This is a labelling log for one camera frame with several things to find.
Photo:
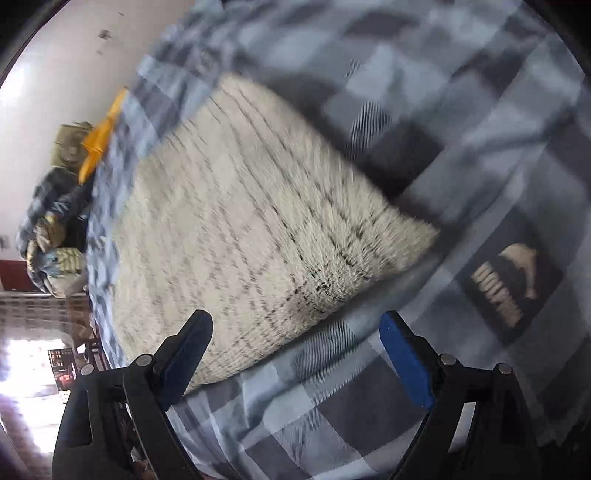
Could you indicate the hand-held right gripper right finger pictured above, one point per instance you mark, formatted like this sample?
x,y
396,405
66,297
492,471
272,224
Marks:
x,y
406,360

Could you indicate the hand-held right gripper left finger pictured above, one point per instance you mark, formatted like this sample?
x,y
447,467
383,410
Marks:
x,y
184,364

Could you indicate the cream plaid jacket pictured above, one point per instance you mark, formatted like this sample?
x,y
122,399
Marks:
x,y
254,221

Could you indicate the pile of bedding and clothes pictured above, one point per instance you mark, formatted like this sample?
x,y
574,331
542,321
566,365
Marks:
x,y
51,221

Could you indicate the dark red door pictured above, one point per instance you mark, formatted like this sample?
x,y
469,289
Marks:
x,y
14,274

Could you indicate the blue checkered blanket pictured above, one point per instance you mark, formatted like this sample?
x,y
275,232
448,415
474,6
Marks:
x,y
415,138

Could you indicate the beige box fan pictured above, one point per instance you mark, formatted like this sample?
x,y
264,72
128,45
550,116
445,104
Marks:
x,y
67,147

